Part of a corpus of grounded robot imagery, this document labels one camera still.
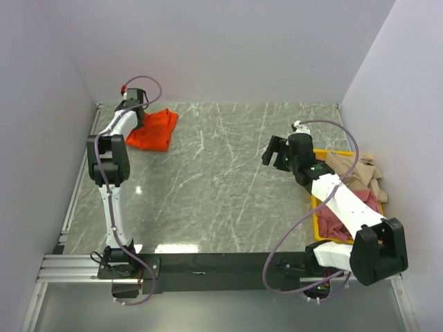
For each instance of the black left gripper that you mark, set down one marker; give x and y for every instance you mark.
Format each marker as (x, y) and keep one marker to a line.
(140, 124)

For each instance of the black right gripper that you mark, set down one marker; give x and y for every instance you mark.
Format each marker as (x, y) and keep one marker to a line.
(277, 144)

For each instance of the orange t shirt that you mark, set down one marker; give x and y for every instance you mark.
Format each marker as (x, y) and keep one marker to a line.
(156, 132)

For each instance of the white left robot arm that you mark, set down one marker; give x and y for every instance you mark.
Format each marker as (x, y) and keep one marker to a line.
(109, 168)

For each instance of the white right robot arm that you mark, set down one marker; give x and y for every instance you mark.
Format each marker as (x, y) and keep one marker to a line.
(379, 247)

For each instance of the yellow plastic bin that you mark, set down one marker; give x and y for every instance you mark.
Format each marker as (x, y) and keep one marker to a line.
(321, 155)

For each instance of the pink t shirt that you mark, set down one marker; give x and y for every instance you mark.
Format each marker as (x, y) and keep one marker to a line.
(331, 227)

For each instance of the beige t shirt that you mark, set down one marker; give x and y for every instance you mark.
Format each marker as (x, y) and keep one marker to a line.
(365, 175)

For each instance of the black base crossbar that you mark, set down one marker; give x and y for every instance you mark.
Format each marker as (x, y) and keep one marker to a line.
(178, 272)

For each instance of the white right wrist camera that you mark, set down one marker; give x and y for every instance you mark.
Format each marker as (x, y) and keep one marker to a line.
(298, 127)

